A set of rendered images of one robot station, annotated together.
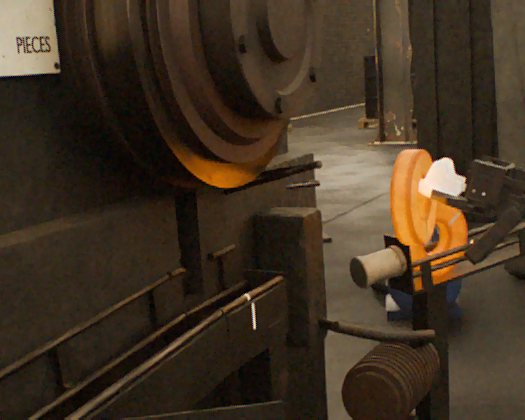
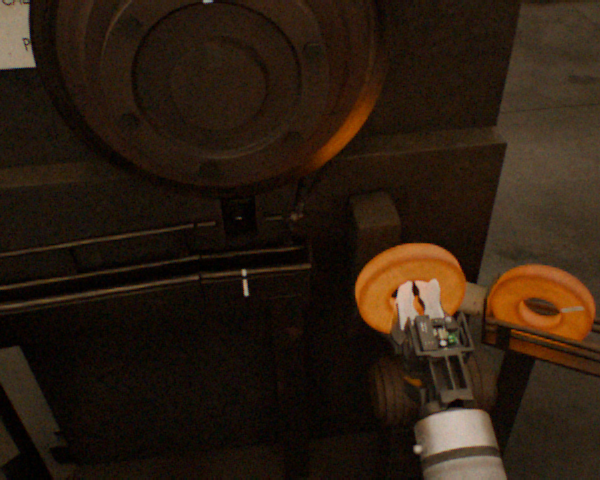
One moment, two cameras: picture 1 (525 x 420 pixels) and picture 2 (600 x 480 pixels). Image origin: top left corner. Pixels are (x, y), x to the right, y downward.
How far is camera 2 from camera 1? 1.20 m
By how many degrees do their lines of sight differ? 58
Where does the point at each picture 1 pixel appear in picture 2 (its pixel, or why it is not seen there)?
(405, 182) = (364, 281)
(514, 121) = not seen: outside the picture
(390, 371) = (386, 387)
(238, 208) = (325, 185)
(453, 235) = (565, 322)
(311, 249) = (366, 254)
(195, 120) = (132, 153)
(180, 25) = (86, 82)
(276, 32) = (191, 108)
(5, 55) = (12, 53)
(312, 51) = (295, 115)
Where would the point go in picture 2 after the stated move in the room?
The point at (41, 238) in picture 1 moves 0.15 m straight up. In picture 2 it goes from (42, 185) to (12, 105)
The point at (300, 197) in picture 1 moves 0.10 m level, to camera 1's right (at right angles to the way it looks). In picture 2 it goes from (459, 183) to (501, 210)
